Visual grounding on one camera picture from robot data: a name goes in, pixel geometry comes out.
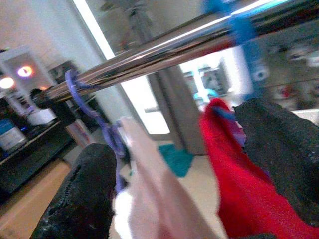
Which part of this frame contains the white and blue bucket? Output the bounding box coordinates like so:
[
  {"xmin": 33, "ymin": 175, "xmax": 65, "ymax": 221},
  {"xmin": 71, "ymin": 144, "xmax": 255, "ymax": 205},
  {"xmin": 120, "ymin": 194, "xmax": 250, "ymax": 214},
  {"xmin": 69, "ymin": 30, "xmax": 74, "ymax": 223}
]
[{"xmin": 0, "ymin": 118, "xmax": 27, "ymax": 153}]

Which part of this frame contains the black counter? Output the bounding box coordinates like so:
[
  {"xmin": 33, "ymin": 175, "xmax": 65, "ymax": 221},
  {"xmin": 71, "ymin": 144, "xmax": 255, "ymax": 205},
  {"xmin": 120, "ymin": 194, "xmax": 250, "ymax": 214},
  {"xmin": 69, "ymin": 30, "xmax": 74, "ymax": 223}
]
[{"xmin": 0, "ymin": 117, "xmax": 77, "ymax": 197}]

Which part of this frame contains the teal floor mat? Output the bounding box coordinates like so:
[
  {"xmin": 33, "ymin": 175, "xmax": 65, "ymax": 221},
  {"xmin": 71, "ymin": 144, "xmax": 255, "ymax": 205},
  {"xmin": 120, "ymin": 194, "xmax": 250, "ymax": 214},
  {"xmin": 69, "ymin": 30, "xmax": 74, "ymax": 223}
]
[{"xmin": 158, "ymin": 143, "xmax": 194, "ymax": 178}]

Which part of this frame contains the purple plastic hanger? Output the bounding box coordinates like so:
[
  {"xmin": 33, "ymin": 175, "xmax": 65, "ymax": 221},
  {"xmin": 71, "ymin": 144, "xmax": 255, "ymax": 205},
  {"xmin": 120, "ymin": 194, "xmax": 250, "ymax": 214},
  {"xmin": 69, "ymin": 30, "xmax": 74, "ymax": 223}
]
[{"xmin": 64, "ymin": 69, "xmax": 128, "ymax": 195}]

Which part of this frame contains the chrome clothes rail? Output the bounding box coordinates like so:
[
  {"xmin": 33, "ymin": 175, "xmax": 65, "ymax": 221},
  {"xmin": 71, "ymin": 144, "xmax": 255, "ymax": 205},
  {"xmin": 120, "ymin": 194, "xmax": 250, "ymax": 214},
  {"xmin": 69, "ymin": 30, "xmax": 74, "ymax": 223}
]
[{"xmin": 46, "ymin": 0, "xmax": 319, "ymax": 102}]

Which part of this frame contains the white printed t-shirt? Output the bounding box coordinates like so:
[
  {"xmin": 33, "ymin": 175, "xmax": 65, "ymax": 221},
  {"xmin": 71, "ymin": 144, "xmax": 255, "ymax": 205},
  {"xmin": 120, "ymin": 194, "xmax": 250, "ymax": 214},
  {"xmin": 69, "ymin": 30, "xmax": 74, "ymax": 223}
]
[{"xmin": 113, "ymin": 116, "xmax": 228, "ymax": 239}]

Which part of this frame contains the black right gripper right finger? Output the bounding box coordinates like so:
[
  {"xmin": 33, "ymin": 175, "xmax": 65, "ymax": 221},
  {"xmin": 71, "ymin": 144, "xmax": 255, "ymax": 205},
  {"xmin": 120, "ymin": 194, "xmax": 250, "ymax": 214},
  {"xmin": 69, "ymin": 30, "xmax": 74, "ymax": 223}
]
[{"xmin": 234, "ymin": 97, "xmax": 319, "ymax": 228}]

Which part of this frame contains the person in black clothes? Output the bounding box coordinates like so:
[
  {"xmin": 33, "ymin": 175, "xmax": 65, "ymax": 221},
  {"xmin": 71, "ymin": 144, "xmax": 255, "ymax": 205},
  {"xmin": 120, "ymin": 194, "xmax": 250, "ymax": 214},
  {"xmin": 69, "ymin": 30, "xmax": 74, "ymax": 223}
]
[{"xmin": 29, "ymin": 88, "xmax": 77, "ymax": 126}]

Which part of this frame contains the blue plastic hanger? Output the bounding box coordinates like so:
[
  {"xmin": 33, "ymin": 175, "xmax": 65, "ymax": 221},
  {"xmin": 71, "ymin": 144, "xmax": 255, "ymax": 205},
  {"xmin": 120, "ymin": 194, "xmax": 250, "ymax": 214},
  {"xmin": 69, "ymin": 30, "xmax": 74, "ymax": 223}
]
[{"xmin": 202, "ymin": 0, "xmax": 272, "ymax": 101}]

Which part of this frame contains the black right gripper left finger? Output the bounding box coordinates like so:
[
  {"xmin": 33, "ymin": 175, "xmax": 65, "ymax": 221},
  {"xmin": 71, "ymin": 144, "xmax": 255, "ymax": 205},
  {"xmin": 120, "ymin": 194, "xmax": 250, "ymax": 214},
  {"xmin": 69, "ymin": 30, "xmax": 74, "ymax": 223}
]
[{"xmin": 29, "ymin": 143, "xmax": 118, "ymax": 239}]

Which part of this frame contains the red polo shirt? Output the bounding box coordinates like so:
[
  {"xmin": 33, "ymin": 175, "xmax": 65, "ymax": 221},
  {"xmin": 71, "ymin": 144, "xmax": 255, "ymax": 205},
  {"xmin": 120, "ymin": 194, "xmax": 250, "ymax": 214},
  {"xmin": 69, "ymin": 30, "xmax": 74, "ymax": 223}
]
[{"xmin": 198, "ymin": 97, "xmax": 319, "ymax": 239}]

